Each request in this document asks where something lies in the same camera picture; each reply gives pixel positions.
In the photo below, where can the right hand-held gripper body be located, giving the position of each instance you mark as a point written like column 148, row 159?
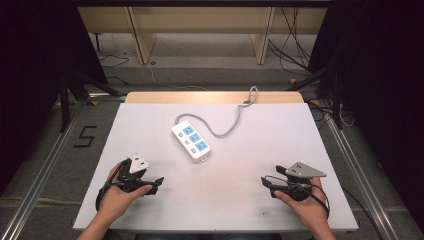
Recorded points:
column 298, row 181

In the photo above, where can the metal floor rail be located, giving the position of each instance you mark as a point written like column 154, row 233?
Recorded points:
column 40, row 180
column 363, row 180

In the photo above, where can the person's left hand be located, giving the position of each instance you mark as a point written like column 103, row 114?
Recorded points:
column 116, row 200

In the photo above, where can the black metal stand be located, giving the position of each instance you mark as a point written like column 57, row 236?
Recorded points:
column 65, row 100
column 337, row 96

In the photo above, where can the black curtain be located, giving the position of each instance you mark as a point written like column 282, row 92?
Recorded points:
column 383, row 83
column 36, row 66

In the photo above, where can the beige wooden desk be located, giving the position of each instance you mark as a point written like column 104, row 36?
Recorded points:
column 203, row 23

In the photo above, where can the white table cover board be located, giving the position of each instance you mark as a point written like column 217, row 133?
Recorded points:
column 233, row 186

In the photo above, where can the person's right hand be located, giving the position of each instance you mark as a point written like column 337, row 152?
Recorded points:
column 306, row 210

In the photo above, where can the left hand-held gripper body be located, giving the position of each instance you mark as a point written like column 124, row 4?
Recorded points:
column 131, row 176

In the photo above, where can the white power strip blue sockets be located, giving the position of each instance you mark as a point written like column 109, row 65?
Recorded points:
column 191, row 141

